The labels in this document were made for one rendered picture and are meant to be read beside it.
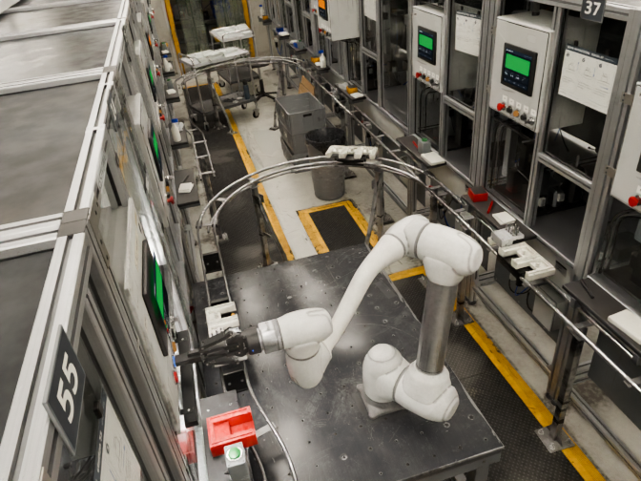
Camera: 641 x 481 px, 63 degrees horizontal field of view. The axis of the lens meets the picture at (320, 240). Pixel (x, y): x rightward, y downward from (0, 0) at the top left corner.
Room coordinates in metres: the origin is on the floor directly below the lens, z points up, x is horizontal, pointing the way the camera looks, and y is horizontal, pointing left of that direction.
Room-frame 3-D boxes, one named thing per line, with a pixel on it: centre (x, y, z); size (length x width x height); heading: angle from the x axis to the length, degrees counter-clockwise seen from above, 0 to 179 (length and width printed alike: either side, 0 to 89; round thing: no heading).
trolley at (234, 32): (8.42, 1.00, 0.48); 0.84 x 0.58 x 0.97; 21
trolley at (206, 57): (7.09, 1.12, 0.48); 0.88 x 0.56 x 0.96; 121
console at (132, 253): (1.03, 0.55, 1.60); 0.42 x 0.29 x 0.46; 13
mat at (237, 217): (6.12, 1.11, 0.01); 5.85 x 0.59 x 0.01; 13
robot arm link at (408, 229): (1.53, -0.32, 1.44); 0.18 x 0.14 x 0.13; 136
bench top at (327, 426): (1.80, 0.08, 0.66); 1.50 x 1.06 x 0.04; 13
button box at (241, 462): (1.02, 0.34, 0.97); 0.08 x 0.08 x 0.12; 13
